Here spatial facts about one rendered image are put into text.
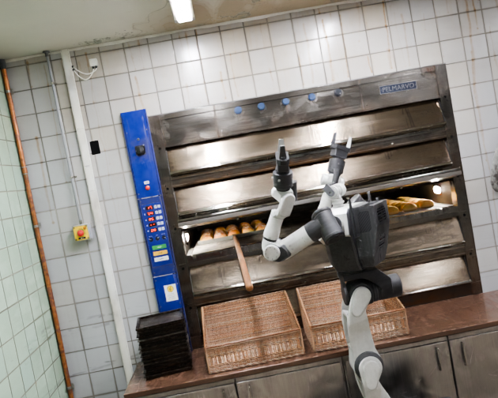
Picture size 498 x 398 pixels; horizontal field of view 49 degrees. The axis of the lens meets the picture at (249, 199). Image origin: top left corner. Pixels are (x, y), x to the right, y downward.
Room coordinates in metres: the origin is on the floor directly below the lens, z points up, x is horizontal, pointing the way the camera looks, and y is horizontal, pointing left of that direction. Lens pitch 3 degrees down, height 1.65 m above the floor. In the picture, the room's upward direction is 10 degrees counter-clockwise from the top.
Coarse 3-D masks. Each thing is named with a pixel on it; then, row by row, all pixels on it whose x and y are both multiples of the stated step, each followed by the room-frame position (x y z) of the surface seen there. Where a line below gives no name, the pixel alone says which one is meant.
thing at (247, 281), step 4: (236, 236) 3.83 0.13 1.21; (236, 240) 3.58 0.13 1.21; (236, 244) 3.39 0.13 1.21; (236, 248) 3.25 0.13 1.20; (240, 248) 3.24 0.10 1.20; (240, 252) 3.04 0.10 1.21; (240, 256) 2.90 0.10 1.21; (240, 260) 2.78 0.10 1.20; (244, 260) 2.81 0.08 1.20; (240, 264) 2.69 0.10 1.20; (244, 264) 2.65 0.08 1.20; (244, 268) 2.51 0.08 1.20; (244, 272) 2.42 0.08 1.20; (248, 272) 2.45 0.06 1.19; (244, 276) 2.34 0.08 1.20; (248, 276) 2.33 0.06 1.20; (244, 280) 2.28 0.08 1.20; (248, 280) 2.24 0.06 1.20; (248, 284) 2.16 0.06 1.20; (248, 288) 2.16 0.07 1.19; (252, 288) 2.16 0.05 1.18
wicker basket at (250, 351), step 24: (240, 312) 3.41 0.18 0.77; (264, 312) 3.41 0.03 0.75; (288, 312) 3.41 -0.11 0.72; (216, 336) 3.37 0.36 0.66; (240, 336) 3.37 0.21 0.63; (264, 336) 2.97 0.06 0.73; (288, 336) 2.98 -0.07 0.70; (216, 360) 2.96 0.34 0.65; (240, 360) 2.96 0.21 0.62; (264, 360) 2.97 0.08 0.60
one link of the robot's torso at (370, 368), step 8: (368, 360) 2.53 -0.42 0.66; (376, 360) 2.53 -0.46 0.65; (360, 368) 2.53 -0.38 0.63; (368, 368) 2.52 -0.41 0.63; (376, 368) 2.53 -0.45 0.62; (360, 376) 2.54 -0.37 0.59; (368, 376) 2.52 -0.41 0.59; (376, 376) 2.53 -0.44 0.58; (360, 384) 2.67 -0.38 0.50; (368, 384) 2.52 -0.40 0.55; (376, 384) 2.52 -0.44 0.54; (368, 392) 2.54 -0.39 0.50; (376, 392) 2.54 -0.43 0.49; (384, 392) 2.58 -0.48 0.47
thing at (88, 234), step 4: (84, 224) 3.36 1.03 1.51; (88, 224) 3.37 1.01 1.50; (72, 228) 3.36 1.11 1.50; (76, 228) 3.36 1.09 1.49; (80, 228) 3.36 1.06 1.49; (88, 228) 3.36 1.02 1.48; (76, 232) 3.36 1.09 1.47; (84, 232) 3.36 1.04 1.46; (88, 232) 3.36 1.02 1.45; (76, 236) 3.36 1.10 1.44; (80, 236) 3.36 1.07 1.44; (84, 236) 3.36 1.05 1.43; (88, 236) 3.36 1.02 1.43; (92, 236) 3.42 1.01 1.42; (76, 240) 3.36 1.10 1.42; (80, 240) 3.36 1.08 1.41
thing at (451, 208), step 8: (440, 208) 3.52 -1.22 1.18; (448, 208) 3.52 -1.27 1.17; (456, 208) 3.52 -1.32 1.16; (392, 216) 3.56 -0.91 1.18; (400, 216) 3.51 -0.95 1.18; (408, 216) 3.51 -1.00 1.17; (416, 216) 3.51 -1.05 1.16; (424, 216) 3.51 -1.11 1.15; (232, 248) 3.47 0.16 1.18; (248, 248) 3.47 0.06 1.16; (256, 248) 3.47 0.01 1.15; (192, 256) 3.45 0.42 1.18; (200, 256) 3.46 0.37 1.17; (208, 256) 3.46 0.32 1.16; (216, 256) 3.46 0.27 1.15
